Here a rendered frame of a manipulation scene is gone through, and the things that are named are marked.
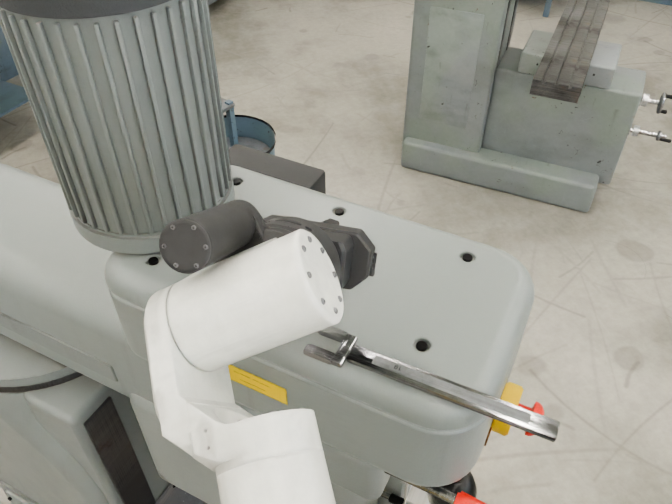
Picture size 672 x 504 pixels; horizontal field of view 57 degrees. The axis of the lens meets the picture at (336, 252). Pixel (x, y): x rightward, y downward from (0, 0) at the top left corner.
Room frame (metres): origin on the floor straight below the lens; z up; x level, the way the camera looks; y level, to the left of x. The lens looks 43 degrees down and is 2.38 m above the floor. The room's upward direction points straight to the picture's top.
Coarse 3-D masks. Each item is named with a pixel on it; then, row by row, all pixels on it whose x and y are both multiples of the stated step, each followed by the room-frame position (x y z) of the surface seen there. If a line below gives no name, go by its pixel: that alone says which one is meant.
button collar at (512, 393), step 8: (512, 384) 0.42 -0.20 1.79; (504, 392) 0.41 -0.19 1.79; (512, 392) 0.41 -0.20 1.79; (520, 392) 0.41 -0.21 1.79; (504, 400) 0.40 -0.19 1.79; (512, 400) 0.40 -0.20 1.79; (496, 424) 0.38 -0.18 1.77; (504, 424) 0.38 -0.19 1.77; (496, 432) 0.38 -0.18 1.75; (504, 432) 0.38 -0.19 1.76
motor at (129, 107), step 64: (0, 0) 0.55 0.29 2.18; (64, 0) 0.52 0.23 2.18; (128, 0) 0.54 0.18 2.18; (192, 0) 0.59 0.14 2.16; (64, 64) 0.53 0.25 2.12; (128, 64) 0.53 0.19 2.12; (192, 64) 0.58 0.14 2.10; (64, 128) 0.54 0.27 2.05; (128, 128) 0.53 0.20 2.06; (192, 128) 0.56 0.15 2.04; (64, 192) 0.57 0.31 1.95; (128, 192) 0.53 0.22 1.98; (192, 192) 0.56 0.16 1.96
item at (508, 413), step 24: (336, 336) 0.40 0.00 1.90; (336, 360) 0.37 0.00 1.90; (360, 360) 0.37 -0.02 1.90; (384, 360) 0.37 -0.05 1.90; (408, 384) 0.35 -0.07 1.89; (432, 384) 0.34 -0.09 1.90; (456, 384) 0.34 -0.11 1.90; (480, 408) 0.32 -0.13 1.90; (504, 408) 0.32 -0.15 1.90; (528, 432) 0.30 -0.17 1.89; (552, 432) 0.29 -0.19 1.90
